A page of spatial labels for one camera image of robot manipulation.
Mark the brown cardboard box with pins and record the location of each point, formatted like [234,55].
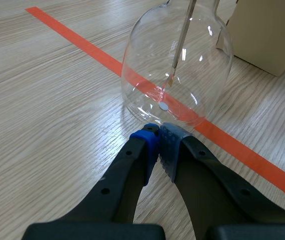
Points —
[262,32]

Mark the clear glass flask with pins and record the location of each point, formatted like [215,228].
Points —
[176,62]

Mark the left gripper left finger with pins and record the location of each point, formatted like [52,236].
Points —
[122,180]

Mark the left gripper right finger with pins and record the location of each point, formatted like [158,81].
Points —
[207,180]

